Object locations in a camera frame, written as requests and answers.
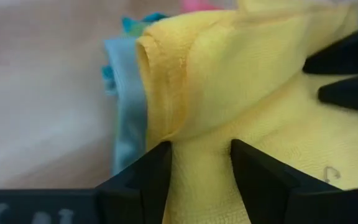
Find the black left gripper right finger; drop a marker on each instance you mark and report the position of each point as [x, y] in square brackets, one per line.
[291, 202]

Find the pink microfiber towel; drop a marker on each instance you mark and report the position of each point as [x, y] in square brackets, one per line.
[197, 5]

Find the green microfiber towel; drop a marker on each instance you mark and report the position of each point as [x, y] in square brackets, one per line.
[138, 31]

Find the light blue microfiber towel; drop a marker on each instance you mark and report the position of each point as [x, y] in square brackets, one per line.
[129, 109]

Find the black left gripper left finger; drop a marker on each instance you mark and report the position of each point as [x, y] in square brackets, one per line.
[104, 205]

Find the yellow microfiber towel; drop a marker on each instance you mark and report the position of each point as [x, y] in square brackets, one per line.
[228, 77]

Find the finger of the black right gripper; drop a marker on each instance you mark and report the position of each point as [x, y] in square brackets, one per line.
[353, 56]
[356, 95]

